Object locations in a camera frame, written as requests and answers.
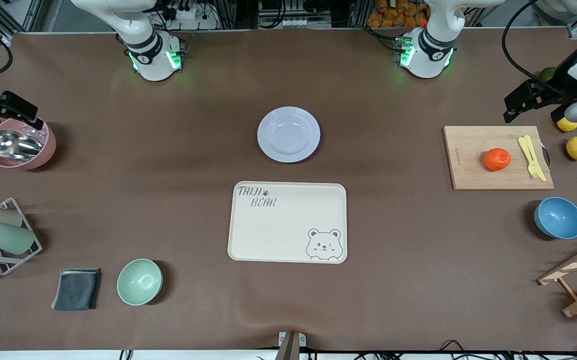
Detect orange fruit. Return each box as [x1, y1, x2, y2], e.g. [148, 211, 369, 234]
[484, 148, 512, 172]

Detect lavender round plate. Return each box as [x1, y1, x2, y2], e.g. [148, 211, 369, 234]
[257, 106, 321, 164]

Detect pink bowl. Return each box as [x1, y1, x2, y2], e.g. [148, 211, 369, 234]
[0, 116, 57, 171]

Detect metal scoop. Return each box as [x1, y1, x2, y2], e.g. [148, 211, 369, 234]
[0, 129, 44, 161]

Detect yellow plastic fork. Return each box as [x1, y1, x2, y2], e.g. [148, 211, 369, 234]
[517, 136, 542, 180]

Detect yellow plastic knife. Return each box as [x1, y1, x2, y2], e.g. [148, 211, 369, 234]
[523, 135, 547, 182]

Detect wooden cutting board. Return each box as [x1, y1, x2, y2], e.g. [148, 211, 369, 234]
[443, 125, 555, 191]

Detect blue bowl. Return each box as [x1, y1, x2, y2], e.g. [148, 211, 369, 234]
[534, 196, 577, 240]

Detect mint green cup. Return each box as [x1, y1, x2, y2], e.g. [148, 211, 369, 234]
[0, 222, 37, 255]

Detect bag of oranges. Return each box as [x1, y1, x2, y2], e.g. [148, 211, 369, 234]
[367, 0, 432, 29]

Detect wooden dish rack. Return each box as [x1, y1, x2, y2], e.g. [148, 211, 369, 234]
[537, 235, 577, 318]

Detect dark grey folded cloth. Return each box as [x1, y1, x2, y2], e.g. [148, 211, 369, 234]
[51, 268, 102, 311]

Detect mint green bowl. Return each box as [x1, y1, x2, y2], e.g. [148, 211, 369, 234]
[116, 258, 163, 306]

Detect white power strip with plugs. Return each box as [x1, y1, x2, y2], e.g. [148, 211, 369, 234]
[166, 0, 219, 31]

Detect cream tray with bear print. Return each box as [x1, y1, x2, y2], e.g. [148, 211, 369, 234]
[227, 181, 348, 264]

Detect grey wire cup rack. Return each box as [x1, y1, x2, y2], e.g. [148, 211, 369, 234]
[0, 197, 43, 276]

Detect metal camera mount bar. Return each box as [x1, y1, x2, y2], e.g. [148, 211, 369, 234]
[274, 331, 307, 360]

